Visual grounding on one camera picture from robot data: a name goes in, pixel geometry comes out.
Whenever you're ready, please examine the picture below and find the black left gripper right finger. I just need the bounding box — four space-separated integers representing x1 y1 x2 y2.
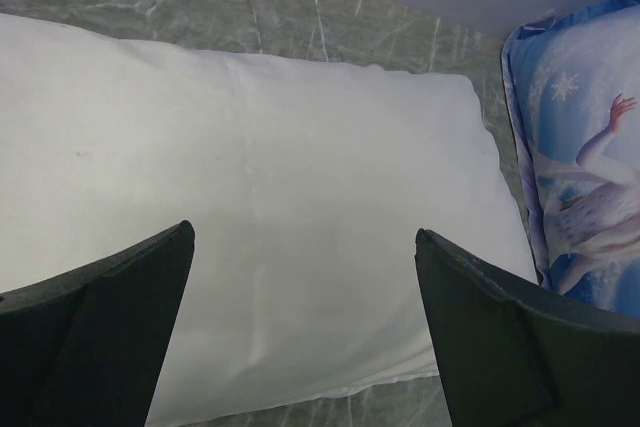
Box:
415 230 639 426

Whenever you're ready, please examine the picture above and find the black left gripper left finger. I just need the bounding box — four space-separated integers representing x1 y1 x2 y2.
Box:
1 221 195 426

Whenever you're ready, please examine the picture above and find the cream white pillowcase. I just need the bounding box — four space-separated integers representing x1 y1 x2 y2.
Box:
1 15 536 426

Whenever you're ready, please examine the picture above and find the blue Elsa print pillow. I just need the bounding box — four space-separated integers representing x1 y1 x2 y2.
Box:
501 0 639 317

